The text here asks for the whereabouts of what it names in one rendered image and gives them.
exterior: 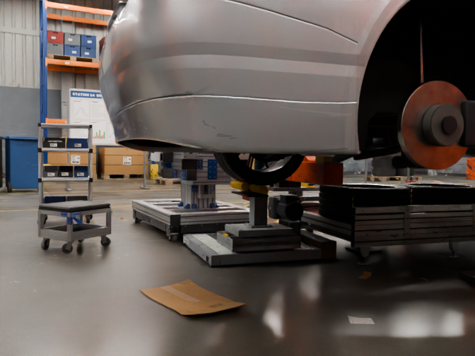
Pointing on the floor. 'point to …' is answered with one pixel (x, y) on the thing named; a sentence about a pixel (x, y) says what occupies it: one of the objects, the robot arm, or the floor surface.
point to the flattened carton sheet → (189, 299)
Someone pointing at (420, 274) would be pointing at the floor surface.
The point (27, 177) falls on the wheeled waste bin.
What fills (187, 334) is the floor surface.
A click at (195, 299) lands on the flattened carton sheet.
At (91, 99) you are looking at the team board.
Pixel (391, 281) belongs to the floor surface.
